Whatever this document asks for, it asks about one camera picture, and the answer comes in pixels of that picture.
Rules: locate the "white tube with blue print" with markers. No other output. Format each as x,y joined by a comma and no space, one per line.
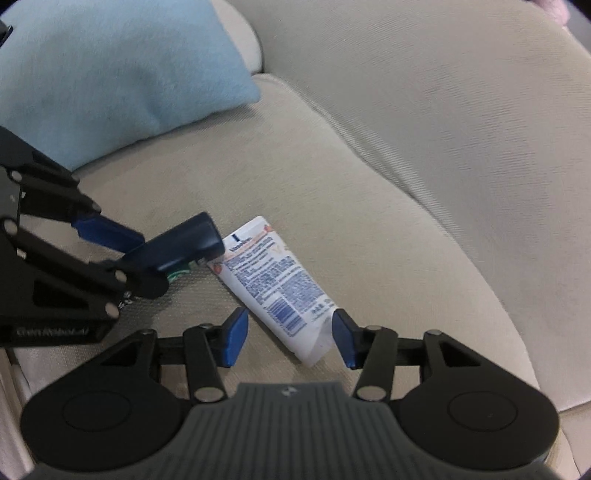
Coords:
272,286

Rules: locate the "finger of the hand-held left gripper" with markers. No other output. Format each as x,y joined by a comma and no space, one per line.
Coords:
106,233
138,281

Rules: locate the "beige fabric sofa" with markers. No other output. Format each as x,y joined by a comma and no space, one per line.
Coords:
392,152

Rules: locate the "pink soft item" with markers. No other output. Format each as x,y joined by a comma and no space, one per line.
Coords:
554,11

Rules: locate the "dark blue bottle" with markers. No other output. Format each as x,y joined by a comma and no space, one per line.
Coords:
184,244

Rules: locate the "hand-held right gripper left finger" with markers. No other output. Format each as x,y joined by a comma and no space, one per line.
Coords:
235,337

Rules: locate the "light blue pillow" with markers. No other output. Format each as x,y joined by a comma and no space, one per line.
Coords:
120,74

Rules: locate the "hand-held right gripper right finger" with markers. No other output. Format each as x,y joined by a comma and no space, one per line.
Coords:
344,339

